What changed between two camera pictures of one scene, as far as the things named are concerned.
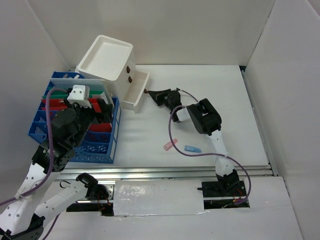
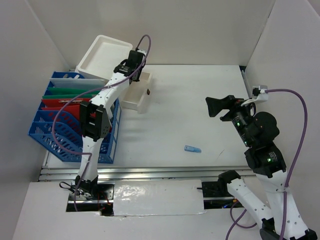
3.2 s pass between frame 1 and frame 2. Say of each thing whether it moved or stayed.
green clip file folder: stayed
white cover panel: stayed
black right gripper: moved
